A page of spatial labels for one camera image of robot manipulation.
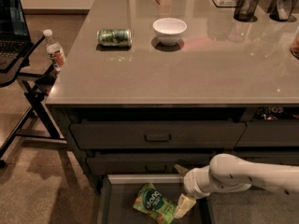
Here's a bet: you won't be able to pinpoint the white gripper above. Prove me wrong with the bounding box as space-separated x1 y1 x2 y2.
174 164 211 218

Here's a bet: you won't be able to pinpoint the green rice chip bag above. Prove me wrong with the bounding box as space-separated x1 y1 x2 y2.
133 183 177 224

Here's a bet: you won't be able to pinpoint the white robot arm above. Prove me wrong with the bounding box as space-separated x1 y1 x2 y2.
174 153 299 218

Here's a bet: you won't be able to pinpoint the open bottom left drawer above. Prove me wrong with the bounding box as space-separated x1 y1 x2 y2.
97 175 216 224

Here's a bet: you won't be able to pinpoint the middle left dark drawer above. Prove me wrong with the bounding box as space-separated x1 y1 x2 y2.
86 153 212 175

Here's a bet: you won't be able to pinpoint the dark drawer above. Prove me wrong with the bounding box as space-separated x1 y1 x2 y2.
69 120 246 149
236 116 299 147
86 153 212 175
234 151 299 166

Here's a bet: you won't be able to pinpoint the middle right dark drawer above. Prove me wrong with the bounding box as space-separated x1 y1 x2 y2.
234 151 299 166

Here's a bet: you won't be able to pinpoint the top right dark drawer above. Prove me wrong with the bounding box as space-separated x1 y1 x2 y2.
236 116 299 147

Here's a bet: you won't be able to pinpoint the grey kitchen counter cabinet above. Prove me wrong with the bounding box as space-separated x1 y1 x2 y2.
47 0 299 182

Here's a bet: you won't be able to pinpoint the top left dark drawer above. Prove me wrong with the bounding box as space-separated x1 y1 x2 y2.
69 120 246 149

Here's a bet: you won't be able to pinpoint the snack bags in top drawer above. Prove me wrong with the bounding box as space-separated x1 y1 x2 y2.
254 106 299 120

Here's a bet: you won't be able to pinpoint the white bowl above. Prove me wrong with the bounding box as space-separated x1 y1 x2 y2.
152 18 187 46

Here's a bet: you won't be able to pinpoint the green soda can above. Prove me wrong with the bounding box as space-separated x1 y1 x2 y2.
97 29 132 48

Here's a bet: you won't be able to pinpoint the black laptop stand table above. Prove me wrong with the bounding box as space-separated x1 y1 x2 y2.
0 31 64 168

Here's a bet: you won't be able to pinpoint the snack jar at right edge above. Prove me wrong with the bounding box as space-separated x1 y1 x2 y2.
290 27 299 60

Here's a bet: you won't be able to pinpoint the clear plastic water bottle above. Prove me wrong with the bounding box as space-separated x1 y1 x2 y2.
43 29 66 71

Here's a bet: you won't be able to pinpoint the black mesh cup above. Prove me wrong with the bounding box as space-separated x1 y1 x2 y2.
234 0 260 21

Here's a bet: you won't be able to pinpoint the black laptop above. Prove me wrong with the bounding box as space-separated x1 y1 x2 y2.
0 0 33 73

